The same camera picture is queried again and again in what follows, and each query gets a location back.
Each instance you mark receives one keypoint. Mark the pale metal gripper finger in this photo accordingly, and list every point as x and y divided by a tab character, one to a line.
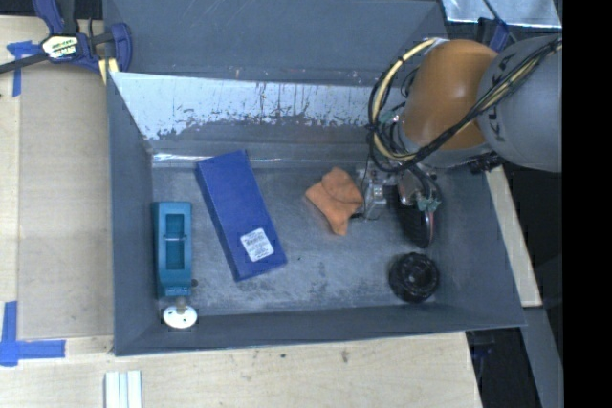
372	180
375	208

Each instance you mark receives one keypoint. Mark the orange cloth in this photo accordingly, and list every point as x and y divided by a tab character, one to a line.
337	198

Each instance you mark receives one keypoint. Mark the grey metal bin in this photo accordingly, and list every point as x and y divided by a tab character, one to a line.
334	272

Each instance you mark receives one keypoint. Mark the black ribbed round knob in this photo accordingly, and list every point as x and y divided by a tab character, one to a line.
413	278

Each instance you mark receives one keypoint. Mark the blue flat box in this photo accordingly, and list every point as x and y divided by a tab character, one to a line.
239	215

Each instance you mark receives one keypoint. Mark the teal tool with white disc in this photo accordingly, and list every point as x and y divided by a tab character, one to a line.
172	248

